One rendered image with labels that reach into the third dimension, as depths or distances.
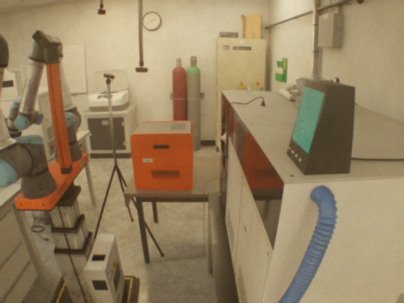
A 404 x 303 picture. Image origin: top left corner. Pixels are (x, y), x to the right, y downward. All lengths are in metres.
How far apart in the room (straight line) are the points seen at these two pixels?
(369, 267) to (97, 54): 4.95
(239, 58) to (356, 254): 4.07
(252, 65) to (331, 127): 4.08
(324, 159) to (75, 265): 1.31
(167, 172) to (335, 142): 1.54
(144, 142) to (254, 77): 3.01
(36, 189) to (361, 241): 1.06
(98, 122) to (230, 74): 2.29
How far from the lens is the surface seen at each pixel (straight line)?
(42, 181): 1.11
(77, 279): 1.61
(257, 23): 4.61
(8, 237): 1.94
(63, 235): 1.43
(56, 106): 1.20
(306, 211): 0.53
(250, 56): 4.53
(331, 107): 0.49
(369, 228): 0.64
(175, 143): 1.84
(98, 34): 5.13
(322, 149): 0.50
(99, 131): 4.58
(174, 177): 1.94
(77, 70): 5.27
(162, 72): 4.86
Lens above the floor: 1.64
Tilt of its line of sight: 20 degrees down
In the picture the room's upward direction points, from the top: straight up
